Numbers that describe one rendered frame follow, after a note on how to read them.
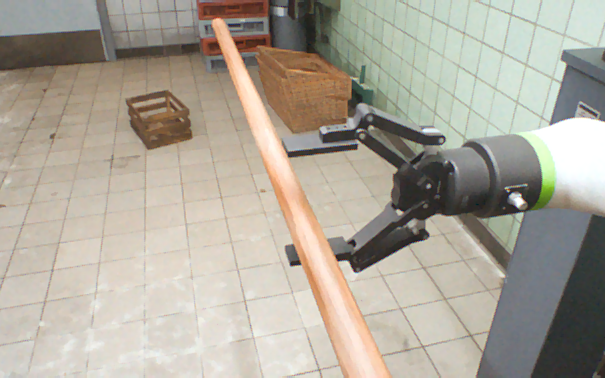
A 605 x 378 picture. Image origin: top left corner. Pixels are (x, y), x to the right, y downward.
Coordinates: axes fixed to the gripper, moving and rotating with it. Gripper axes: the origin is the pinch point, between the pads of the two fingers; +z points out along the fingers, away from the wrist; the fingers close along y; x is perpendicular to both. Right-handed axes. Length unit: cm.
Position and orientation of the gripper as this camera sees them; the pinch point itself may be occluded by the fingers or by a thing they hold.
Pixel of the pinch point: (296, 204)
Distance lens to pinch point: 52.3
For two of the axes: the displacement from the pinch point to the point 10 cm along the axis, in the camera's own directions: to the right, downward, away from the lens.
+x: -2.4, -5.2, 8.2
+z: -9.7, 1.3, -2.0
